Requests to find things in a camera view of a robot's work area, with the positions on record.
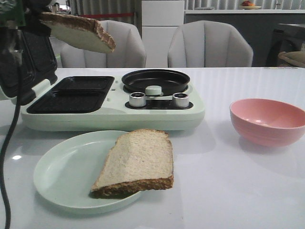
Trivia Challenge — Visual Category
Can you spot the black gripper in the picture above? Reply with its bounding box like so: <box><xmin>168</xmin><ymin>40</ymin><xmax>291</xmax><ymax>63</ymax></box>
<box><xmin>0</xmin><ymin>0</ymin><xmax>54</xmax><ymax>37</ymax></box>

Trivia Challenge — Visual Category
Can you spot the white bread slice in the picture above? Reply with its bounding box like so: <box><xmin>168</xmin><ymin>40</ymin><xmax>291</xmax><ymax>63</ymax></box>
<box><xmin>40</xmin><ymin>12</ymin><xmax>116</xmax><ymax>53</ymax></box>
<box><xmin>91</xmin><ymin>129</ymin><xmax>174</xmax><ymax>198</ymax></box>

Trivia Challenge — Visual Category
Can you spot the pink plastic bowl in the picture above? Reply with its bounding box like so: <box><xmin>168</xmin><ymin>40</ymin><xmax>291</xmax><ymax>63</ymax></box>
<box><xmin>230</xmin><ymin>98</ymin><xmax>305</xmax><ymax>147</ymax></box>

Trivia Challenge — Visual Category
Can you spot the mint green breakfast maker base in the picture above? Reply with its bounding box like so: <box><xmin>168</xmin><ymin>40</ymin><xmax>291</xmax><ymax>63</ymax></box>
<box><xmin>21</xmin><ymin>76</ymin><xmax>205</xmax><ymax>131</ymax></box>

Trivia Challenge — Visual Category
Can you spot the left grey upholstered chair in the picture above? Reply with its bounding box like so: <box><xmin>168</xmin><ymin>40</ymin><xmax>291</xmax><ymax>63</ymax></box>
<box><xmin>61</xmin><ymin>20</ymin><xmax>146</xmax><ymax>68</ymax></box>

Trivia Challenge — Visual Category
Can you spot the grey upholstered chair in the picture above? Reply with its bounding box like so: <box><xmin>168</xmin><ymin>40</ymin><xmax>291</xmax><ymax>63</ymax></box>
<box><xmin>61</xmin><ymin>20</ymin><xmax>146</xmax><ymax>68</ymax></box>
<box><xmin>167</xmin><ymin>21</ymin><xmax>254</xmax><ymax>68</ymax></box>

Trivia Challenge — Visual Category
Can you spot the left silver control knob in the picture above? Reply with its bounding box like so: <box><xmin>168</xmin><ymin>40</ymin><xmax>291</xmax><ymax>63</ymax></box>
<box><xmin>129</xmin><ymin>92</ymin><xmax>146</xmax><ymax>107</ymax></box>

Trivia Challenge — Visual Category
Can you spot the silver control knob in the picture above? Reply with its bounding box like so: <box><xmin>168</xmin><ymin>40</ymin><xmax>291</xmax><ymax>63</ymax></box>
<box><xmin>172</xmin><ymin>93</ymin><xmax>189</xmax><ymax>108</ymax></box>
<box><xmin>129</xmin><ymin>92</ymin><xmax>146</xmax><ymax>107</ymax></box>

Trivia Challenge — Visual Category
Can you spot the white refrigerator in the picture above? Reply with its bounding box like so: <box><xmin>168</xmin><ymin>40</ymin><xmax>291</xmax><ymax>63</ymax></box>
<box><xmin>142</xmin><ymin>0</ymin><xmax>184</xmax><ymax>68</ymax></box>

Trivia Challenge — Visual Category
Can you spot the black round frying pan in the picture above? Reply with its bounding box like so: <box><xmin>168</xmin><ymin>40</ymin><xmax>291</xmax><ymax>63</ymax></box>
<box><xmin>122</xmin><ymin>69</ymin><xmax>190</xmax><ymax>96</ymax></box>

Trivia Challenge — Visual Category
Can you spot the mint green round plate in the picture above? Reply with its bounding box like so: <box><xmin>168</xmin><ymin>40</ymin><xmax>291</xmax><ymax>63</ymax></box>
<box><xmin>33</xmin><ymin>130</ymin><xmax>142</xmax><ymax>215</ymax></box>

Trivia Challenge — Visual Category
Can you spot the right silver control knob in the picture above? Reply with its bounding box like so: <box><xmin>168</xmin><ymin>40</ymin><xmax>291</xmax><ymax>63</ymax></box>
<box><xmin>172</xmin><ymin>93</ymin><xmax>189</xmax><ymax>108</ymax></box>

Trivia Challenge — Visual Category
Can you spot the right grey upholstered chair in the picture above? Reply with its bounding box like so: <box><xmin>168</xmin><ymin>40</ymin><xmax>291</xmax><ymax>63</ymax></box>
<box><xmin>167</xmin><ymin>21</ymin><xmax>254</xmax><ymax>68</ymax></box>

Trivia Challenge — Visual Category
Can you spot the fruit plate on counter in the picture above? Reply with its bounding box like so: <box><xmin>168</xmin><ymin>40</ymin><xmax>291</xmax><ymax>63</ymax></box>
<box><xmin>240</xmin><ymin>0</ymin><xmax>261</xmax><ymax>10</ymax></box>

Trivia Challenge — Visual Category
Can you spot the dark grey kitchen counter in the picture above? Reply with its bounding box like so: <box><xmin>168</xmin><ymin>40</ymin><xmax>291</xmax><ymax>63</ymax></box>
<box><xmin>184</xmin><ymin>10</ymin><xmax>305</xmax><ymax>67</ymax></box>

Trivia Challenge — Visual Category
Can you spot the beige sofa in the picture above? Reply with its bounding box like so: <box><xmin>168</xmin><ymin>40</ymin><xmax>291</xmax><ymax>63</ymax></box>
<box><xmin>278</xmin><ymin>51</ymin><xmax>305</xmax><ymax>68</ymax></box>

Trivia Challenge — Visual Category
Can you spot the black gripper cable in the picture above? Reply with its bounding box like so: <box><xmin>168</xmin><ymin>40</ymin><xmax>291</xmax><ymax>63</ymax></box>
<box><xmin>0</xmin><ymin>66</ymin><xmax>22</xmax><ymax>229</ymax></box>

